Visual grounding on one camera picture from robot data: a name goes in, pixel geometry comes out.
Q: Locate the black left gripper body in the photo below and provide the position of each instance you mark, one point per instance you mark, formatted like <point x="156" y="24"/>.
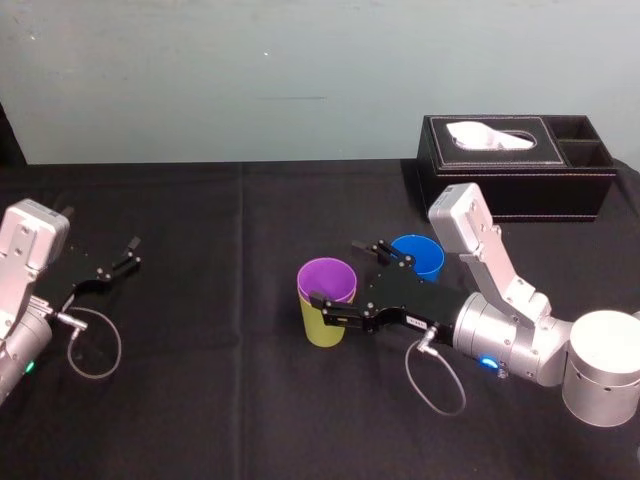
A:
<point x="65" y="285"/>

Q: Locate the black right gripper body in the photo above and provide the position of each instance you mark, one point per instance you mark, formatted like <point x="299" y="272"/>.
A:
<point x="415" y="300"/>

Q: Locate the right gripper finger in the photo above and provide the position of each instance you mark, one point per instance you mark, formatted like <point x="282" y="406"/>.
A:
<point x="345" y="315"/>
<point x="385" y="252"/>

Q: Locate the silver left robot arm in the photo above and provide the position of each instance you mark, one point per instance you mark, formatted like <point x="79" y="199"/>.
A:
<point x="20" y="280"/>

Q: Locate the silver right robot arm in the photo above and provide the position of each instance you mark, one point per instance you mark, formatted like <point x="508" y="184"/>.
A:
<point x="505" y="330"/>

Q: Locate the yellow-green plastic cup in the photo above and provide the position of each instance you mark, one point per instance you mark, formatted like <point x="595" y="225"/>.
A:
<point x="320" y="330"/>

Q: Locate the blue plastic cup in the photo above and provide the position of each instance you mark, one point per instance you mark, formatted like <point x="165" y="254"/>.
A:
<point x="425" y="255"/>

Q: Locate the purple plastic cup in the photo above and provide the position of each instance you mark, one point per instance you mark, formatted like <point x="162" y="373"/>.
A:
<point x="327" y="277"/>

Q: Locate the black leather tissue box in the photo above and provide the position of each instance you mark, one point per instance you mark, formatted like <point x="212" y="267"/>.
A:
<point x="520" y="190"/>

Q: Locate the white tissue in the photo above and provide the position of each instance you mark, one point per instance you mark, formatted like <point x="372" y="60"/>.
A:
<point x="480" y="135"/>

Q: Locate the black table cloth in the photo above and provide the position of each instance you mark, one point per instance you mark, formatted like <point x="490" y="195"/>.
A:
<point x="210" y="410"/>

